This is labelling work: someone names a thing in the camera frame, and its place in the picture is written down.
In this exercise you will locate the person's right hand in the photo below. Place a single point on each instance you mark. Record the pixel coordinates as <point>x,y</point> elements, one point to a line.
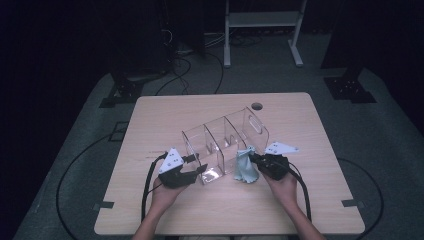
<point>283,190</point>

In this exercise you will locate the black stand base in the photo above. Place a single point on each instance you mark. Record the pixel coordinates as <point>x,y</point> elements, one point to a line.
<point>125,91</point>
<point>350,88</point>

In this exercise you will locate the dark tape strip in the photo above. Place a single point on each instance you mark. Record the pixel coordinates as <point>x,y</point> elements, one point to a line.
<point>103,205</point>
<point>352,203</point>

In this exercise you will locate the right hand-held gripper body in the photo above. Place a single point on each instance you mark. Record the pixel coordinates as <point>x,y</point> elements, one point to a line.
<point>275,166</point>

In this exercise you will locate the clear acrylic divided organizer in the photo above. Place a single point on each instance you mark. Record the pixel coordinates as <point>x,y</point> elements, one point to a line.
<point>226,136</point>

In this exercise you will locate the white metal stand frame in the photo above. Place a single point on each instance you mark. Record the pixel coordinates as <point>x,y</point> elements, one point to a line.
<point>263,19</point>

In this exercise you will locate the grey floor mat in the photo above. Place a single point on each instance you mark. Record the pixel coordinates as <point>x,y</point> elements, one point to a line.
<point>266,80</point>

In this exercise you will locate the light blue cleaning cloth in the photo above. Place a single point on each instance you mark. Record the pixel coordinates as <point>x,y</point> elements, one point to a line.
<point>246,168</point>

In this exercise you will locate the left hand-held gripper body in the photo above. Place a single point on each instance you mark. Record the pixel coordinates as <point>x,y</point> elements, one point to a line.
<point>175,178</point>

